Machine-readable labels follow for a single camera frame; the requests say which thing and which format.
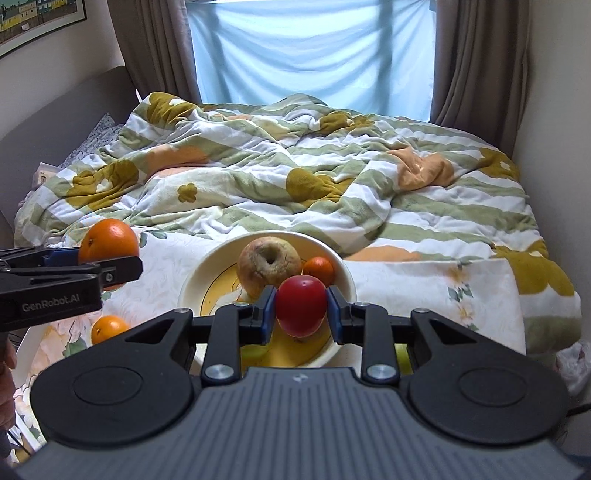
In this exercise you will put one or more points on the large green apple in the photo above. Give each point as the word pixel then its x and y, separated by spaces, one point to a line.
pixel 254 354

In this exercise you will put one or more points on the small white box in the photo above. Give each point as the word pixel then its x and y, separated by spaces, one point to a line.
pixel 45 174

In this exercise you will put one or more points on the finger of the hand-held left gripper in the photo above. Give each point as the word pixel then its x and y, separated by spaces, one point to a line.
pixel 62 257
pixel 120 270

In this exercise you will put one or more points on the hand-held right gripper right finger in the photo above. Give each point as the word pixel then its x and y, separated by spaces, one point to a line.
pixel 333 318

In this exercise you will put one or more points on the cream ceramic plate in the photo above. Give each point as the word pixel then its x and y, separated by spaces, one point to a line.
pixel 207 281

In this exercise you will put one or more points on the person's left hand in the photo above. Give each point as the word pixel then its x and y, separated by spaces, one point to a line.
pixel 7 392

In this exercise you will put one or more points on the small green apple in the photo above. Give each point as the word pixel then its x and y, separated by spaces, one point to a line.
pixel 404 357

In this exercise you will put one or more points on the blue patterned pillow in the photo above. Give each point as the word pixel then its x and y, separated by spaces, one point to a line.
pixel 90 138

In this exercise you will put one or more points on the grey headboard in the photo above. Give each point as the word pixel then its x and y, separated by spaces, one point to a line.
pixel 55 120

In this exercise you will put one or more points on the small mandarin orange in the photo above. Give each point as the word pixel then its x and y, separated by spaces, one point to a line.
pixel 318 270

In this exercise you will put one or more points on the white plastic bag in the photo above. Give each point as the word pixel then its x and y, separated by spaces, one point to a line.
pixel 575 364

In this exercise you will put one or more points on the large orange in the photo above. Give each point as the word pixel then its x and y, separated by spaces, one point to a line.
pixel 110 328
pixel 108 240

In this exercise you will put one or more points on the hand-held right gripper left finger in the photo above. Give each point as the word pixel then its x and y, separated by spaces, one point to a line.
pixel 267 314

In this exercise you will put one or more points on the green striped floral blanket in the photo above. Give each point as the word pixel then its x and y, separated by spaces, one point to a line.
pixel 323 184

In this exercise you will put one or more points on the light blue window sheet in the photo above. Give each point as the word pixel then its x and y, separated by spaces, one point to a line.
pixel 309 55

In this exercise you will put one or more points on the framed wall poster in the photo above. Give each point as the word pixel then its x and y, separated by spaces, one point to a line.
pixel 37 18

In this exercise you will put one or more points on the wrinkled yellow apple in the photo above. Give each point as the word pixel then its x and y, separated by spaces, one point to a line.
pixel 268 263

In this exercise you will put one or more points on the brown curtain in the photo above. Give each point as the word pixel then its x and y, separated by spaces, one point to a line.
pixel 152 46
pixel 480 69

